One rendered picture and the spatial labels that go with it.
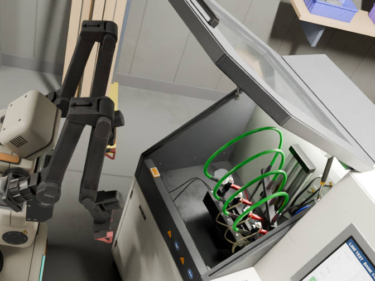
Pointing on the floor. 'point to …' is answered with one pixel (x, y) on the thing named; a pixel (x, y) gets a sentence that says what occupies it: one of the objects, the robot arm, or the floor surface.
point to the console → (323, 226)
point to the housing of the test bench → (338, 97)
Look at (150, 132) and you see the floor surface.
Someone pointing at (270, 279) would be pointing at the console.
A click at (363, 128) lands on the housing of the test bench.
